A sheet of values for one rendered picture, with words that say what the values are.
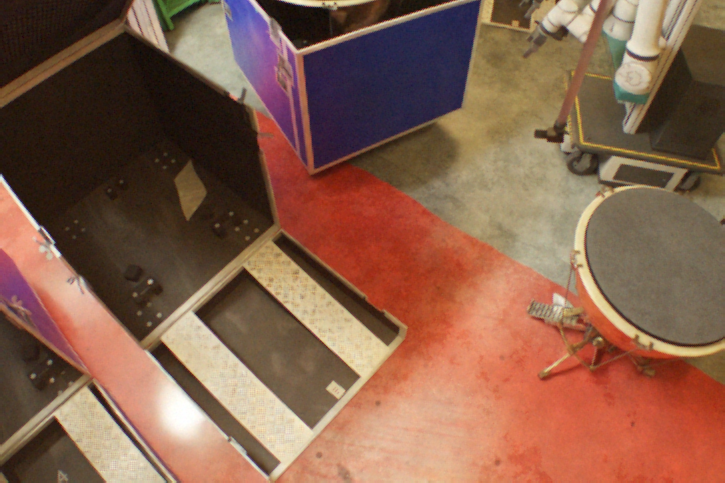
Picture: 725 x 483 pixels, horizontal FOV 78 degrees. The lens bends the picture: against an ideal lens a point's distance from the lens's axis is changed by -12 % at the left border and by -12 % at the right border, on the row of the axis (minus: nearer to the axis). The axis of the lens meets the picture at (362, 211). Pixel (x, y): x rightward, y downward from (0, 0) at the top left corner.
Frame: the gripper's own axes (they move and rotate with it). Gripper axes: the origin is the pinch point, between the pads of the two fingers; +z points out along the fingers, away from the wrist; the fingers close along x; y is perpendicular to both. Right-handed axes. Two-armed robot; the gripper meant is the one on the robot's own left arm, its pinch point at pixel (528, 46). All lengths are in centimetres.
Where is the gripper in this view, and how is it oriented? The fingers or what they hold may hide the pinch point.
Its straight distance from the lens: 268.8
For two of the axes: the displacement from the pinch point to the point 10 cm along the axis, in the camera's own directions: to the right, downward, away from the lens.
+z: -3.4, 3.4, 8.8
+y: -8.7, -4.6, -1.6
